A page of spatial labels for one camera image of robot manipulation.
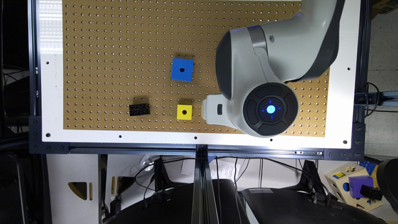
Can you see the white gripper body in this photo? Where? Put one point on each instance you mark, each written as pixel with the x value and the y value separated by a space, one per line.
pixel 218 110

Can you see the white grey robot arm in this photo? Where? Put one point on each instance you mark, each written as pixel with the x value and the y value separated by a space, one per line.
pixel 254 66

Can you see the black studded block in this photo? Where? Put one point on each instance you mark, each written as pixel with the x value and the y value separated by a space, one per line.
pixel 139 109

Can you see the purple block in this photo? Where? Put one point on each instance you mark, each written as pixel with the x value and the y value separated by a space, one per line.
pixel 356 183

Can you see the small black block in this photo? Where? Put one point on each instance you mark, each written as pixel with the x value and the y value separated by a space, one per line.
pixel 371 192

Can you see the yellow cube with hole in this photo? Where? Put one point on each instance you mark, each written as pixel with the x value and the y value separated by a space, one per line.
pixel 184 112

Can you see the blue cube with hole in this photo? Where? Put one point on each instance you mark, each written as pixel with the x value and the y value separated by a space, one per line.
pixel 182 70

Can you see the white paper manual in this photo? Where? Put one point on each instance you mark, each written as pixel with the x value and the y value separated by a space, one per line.
pixel 223 170

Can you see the brown pegboard panel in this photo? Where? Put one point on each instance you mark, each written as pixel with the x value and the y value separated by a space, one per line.
pixel 119 53

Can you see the black office chair left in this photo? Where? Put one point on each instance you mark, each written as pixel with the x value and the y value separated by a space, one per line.
pixel 177 207

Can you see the black office chair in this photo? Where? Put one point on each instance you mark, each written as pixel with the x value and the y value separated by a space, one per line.
pixel 177 207
pixel 289 207

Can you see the white table board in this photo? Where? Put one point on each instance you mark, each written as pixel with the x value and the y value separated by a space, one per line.
pixel 340 120

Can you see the black office chair right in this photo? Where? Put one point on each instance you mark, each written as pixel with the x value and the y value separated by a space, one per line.
pixel 289 207

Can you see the wooden shape sorter box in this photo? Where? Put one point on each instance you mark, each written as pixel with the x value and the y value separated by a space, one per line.
pixel 338 180

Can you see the dark aluminium table frame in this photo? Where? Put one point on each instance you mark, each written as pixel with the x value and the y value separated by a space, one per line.
pixel 74 173

